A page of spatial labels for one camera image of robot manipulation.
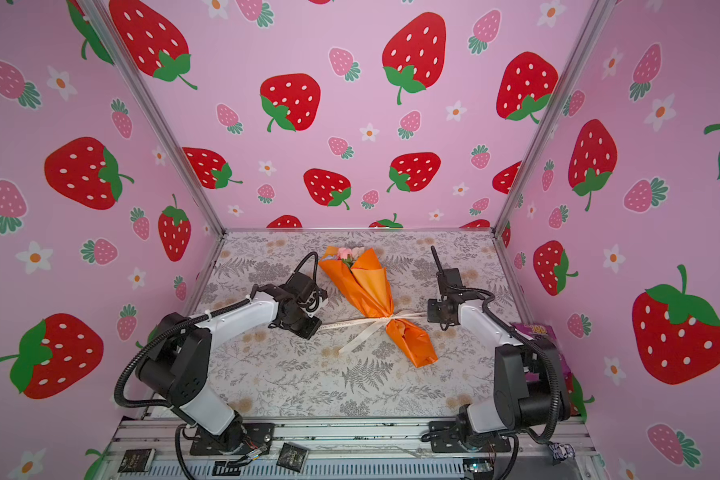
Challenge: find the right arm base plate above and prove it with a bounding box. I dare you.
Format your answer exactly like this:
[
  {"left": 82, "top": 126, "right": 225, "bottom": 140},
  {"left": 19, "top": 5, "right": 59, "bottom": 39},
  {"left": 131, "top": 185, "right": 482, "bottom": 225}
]
[{"left": 420, "top": 420, "right": 512, "bottom": 454}]

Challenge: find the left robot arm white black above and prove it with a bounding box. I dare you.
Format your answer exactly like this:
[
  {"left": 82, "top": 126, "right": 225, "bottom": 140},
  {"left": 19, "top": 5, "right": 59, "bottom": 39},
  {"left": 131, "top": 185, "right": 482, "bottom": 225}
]
[{"left": 113, "top": 272, "right": 328, "bottom": 443}]

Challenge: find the left aluminium corner post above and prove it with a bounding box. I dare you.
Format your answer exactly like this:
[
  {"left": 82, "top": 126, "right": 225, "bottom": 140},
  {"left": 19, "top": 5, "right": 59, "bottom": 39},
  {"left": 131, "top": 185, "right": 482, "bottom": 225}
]
[{"left": 80, "top": 0, "right": 226, "bottom": 238}]

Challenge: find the black square tag middle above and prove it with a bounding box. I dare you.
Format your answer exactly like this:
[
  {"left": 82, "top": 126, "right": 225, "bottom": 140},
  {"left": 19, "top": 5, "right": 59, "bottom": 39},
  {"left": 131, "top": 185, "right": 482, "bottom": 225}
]
[{"left": 276, "top": 442, "right": 309, "bottom": 473}]

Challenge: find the black square tag left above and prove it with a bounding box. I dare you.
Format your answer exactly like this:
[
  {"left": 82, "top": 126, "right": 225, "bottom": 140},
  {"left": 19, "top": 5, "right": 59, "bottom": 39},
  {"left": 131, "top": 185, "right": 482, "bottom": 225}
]
[{"left": 118, "top": 449, "right": 156, "bottom": 473}]

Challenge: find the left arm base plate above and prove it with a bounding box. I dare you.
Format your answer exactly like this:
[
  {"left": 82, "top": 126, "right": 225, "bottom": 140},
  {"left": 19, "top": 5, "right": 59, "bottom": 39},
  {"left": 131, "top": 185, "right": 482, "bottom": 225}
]
[{"left": 189, "top": 422, "right": 275, "bottom": 457}]

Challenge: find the white ribbon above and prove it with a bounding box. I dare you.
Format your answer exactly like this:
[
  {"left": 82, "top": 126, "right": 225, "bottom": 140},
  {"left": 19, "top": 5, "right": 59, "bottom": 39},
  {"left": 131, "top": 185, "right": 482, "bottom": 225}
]
[{"left": 318, "top": 310, "right": 427, "bottom": 354}]

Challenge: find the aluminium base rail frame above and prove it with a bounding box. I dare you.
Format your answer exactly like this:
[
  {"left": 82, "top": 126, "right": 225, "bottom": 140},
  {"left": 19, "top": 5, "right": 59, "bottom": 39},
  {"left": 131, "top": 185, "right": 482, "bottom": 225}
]
[{"left": 91, "top": 417, "right": 608, "bottom": 479}]

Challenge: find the purple snack bag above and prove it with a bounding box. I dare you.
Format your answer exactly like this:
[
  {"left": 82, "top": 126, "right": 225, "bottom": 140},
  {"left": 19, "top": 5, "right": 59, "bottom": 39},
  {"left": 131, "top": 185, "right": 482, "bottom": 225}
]
[{"left": 512, "top": 323, "right": 572, "bottom": 385}]

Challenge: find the right aluminium corner post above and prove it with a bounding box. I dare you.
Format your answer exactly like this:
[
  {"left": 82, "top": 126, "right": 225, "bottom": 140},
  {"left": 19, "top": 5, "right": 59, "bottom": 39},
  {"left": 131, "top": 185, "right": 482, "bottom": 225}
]
[{"left": 492, "top": 0, "right": 616, "bottom": 238}]

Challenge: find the orange wrapping paper sheet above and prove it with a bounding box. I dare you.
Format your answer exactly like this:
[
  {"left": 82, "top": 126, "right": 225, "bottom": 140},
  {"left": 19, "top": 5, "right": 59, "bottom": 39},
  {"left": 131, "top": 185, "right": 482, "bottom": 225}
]
[{"left": 318, "top": 247, "right": 438, "bottom": 368}]

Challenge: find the pink fake rose stem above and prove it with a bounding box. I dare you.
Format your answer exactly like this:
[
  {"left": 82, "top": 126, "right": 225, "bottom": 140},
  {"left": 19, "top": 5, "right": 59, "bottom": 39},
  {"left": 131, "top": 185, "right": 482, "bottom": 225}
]
[{"left": 336, "top": 247, "right": 365, "bottom": 267}]

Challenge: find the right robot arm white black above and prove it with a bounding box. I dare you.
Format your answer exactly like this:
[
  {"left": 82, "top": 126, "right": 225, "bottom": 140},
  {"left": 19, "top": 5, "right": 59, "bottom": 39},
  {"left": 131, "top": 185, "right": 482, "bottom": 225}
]
[{"left": 427, "top": 267, "right": 571, "bottom": 450}]

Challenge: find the floral patterned table mat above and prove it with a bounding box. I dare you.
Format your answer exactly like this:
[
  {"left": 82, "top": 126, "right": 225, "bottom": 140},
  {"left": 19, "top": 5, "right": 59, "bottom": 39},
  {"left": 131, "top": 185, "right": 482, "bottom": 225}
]
[{"left": 200, "top": 230, "right": 520, "bottom": 418}]

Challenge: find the black square tag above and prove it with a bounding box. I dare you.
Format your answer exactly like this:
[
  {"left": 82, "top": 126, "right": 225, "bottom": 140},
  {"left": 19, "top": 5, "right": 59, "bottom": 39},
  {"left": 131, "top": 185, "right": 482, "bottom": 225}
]
[
  {"left": 276, "top": 442, "right": 309, "bottom": 473},
  {"left": 118, "top": 449, "right": 156, "bottom": 473}
]

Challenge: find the aluminium corner post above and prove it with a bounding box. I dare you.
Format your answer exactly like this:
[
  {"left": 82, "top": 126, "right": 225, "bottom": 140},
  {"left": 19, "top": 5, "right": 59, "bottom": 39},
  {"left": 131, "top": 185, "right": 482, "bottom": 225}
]
[
  {"left": 492, "top": 0, "right": 616, "bottom": 238},
  {"left": 80, "top": 0, "right": 226, "bottom": 238}
]

